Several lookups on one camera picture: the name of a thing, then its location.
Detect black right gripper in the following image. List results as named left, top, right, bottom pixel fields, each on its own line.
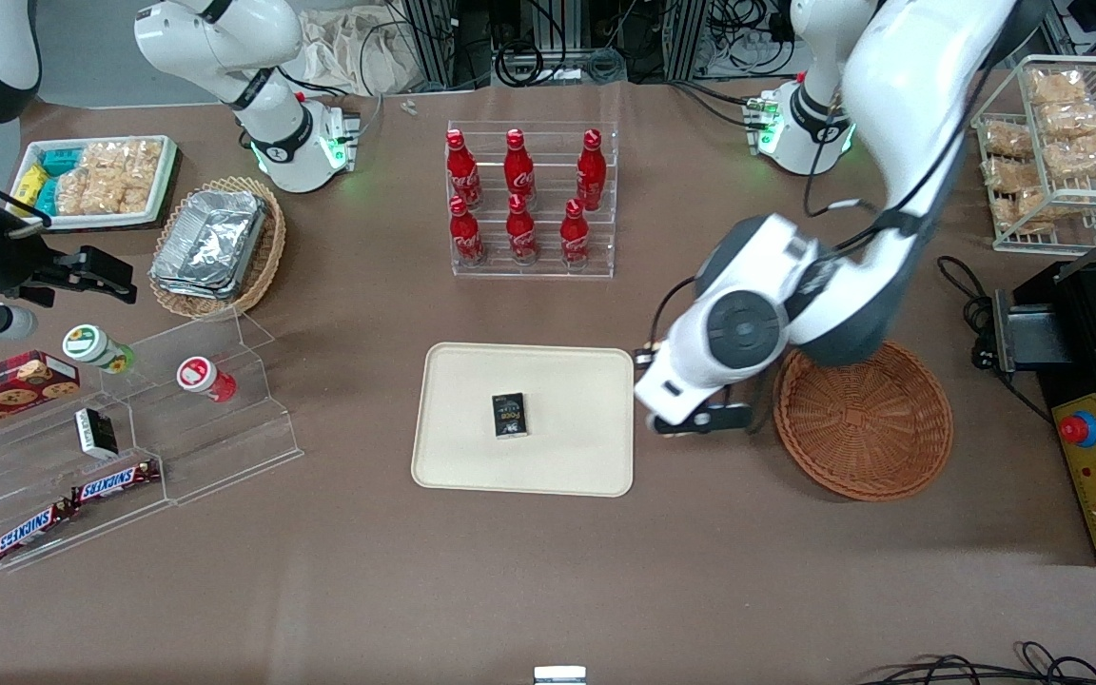
left=0, top=214, right=137, bottom=307

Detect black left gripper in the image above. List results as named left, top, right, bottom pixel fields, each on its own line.
left=651, top=403, right=754, bottom=438

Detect white rectangular snack tray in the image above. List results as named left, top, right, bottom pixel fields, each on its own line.
left=10, top=135, right=178, bottom=232

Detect round brown wicker basket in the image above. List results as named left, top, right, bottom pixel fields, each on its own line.
left=773, top=341, right=954, bottom=502

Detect oval wicker basket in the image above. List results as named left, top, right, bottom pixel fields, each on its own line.
left=148, top=176, right=287, bottom=321

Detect beige plastic tray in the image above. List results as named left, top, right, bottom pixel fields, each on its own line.
left=411, top=342, right=636, bottom=499

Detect green lid cup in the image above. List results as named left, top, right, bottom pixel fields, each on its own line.
left=63, top=323, right=137, bottom=374

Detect rice cracker snack pack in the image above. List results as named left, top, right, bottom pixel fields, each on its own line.
left=1028, top=68, right=1087, bottom=106
left=1038, top=100, right=1096, bottom=140
left=1043, top=133, right=1096, bottom=181
left=986, top=158, right=1044, bottom=195
left=55, top=169, right=155, bottom=216
left=995, top=186, right=1072, bottom=235
left=82, top=140, right=165, bottom=180
left=984, top=122, right=1034, bottom=159

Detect stacked aluminium foil containers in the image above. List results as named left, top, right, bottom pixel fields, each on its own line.
left=150, top=188, right=269, bottom=302

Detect yellow snack packet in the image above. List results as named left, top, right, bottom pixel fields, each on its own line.
left=13, top=164, right=50, bottom=206

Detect red lid cup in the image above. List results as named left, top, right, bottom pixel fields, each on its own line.
left=176, top=356, right=238, bottom=404

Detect red cookie box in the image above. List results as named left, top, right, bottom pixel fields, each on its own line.
left=0, top=351, right=82, bottom=441

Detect small black white box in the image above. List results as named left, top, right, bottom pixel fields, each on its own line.
left=74, top=407, right=120, bottom=461

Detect snickers chocolate bar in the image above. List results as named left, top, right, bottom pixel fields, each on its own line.
left=0, top=501, right=76, bottom=563
left=69, top=460, right=162, bottom=508

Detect clear acrylic stepped shelf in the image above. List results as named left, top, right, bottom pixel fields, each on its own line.
left=0, top=306, right=305, bottom=575

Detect small black card box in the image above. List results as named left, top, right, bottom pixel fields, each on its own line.
left=492, top=392, right=529, bottom=440

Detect clear acrylic bottle rack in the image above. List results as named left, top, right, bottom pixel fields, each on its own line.
left=446, top=121, right=620, bottom=280

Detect red cola bottle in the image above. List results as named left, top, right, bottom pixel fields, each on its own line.
left=446, top=129, right=483, bottom=210
left=504, top=128, right=537, bottom=208
left=560, top=198, right=592, bottom=268
left=506, top=194, right=540, bottom=266
left=577, top=129, right=608, bottom=212
left=449, top=196, right=487, bottom=267

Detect beige cloth bag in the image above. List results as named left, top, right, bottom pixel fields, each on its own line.
left=296, top=8, right=418, bottom=96

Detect black tabletop appliance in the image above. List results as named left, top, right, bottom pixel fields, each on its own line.
left=990, top=259, right=1096, bottom=568

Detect black appliance power cable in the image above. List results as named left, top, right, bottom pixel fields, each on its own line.
left=936, top=255, right=1055, bottom=425

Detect black floor cables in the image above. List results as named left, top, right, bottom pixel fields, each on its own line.
left=857, top=642, right=1096, bottom=685

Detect white wire basket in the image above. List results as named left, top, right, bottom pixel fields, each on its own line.
left=971, top=54, right=1096, bottom=254

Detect coiled black background cables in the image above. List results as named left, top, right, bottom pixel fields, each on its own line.
left=494, top=38, right=627, bottom=89

